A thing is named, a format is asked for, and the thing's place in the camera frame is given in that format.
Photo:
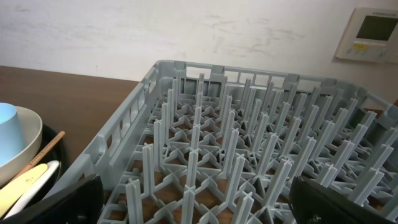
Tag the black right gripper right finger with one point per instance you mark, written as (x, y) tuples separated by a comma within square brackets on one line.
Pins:
[(323, 205)]

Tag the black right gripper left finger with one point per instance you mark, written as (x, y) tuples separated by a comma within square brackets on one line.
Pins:
[(81, 202)]

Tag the grey dishwasher rack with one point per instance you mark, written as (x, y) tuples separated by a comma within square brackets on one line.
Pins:
[(196, 142)]

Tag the white plastic fork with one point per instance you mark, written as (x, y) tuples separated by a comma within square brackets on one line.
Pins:
[(31, 192)]

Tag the black round tray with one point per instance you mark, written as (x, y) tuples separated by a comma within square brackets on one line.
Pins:
[(57, 153)]

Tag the wooden chopstick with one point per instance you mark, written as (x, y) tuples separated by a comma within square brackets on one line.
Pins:
[(41, 154)]

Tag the yellow plastic knife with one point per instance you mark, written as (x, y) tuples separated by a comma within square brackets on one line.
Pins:
[(16, 188)]

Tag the cream round plate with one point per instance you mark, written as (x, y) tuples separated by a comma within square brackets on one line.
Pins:
[(32, 126)]

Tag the light blue plastic cup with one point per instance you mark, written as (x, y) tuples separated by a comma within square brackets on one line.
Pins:
[(12, 138)]

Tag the white wall control panel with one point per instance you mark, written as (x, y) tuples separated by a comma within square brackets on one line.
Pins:
[(370, 36)]

